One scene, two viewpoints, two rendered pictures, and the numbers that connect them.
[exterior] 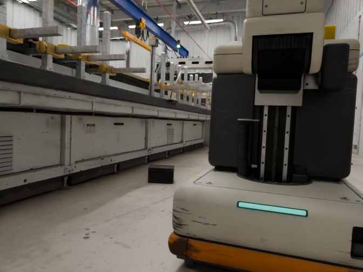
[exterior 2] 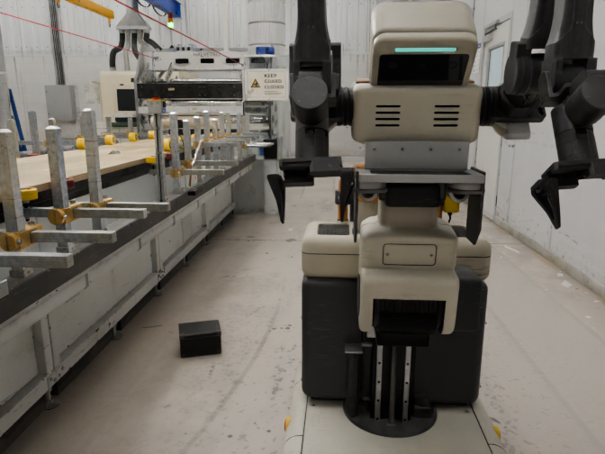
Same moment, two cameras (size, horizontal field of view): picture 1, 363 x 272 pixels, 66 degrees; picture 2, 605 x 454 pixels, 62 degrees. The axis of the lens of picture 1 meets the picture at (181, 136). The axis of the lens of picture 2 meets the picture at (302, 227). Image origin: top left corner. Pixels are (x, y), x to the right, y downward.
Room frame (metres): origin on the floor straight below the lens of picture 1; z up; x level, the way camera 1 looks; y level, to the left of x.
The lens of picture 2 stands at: (-0.17, 0.23, 1.17)
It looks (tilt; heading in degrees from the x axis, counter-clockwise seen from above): 13 degrees down; 345
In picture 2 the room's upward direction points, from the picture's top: straight up
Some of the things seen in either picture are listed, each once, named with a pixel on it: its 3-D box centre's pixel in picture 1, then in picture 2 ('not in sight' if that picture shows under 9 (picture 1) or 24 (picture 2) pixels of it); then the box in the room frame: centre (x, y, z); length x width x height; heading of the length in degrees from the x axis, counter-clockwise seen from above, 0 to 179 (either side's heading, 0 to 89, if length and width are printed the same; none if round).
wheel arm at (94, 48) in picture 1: (61, 51); (41, 236); (1.40, 0.61, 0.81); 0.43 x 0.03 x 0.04; 72
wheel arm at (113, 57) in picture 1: (92, 58); (82, 213); (1.64, 0.54, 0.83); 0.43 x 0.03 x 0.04; 72
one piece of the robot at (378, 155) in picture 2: not in sight; (414, 192); (0.81, -0.27, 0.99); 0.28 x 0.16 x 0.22; 71
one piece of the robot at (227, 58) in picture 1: (277, 100); (390, 302); (1.17, -0.40, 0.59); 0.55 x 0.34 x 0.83; 71
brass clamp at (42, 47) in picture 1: (50, 49); (22, 237); (1.40, 0.67, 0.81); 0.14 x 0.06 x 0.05; 162
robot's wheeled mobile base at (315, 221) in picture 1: (271, 207); (387, 442); (1.09, -0.37, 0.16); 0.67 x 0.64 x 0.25; 161
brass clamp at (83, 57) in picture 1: (83, 57); (66, 213); (1.64, 0.59, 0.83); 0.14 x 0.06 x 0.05; 162
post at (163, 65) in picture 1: (162, 76); (175, 155); (2.80, 0.21, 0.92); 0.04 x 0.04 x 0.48; 72
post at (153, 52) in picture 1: (152, 71); (159, 158); (2.55, 0.29, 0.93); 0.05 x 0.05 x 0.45; 72
